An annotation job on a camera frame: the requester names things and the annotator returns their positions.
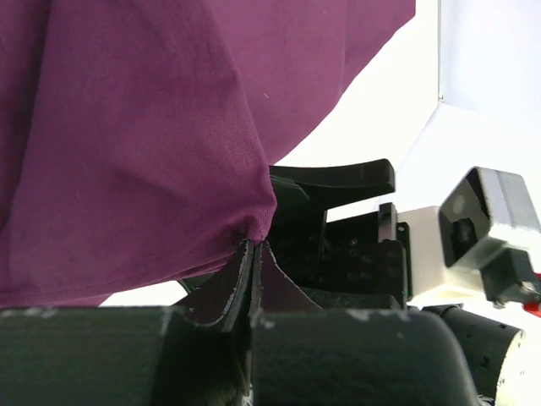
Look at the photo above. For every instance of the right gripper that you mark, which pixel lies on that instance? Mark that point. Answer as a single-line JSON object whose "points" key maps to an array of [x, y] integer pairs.
{"points": [[359, 262]]}

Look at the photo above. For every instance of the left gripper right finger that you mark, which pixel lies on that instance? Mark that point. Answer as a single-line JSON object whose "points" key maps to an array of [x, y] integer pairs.
{"points": [[272, 289]]}

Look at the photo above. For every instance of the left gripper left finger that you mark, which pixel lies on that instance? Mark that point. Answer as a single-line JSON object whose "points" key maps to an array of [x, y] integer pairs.
{"points": [[221, 303]]}

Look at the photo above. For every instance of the purple cloth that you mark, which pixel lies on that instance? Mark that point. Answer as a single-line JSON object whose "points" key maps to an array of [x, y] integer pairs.
{"points": [[137, 136]]}

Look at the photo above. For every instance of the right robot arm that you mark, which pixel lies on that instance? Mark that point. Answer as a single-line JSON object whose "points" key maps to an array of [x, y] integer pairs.
{"points": [[494, 351]]}

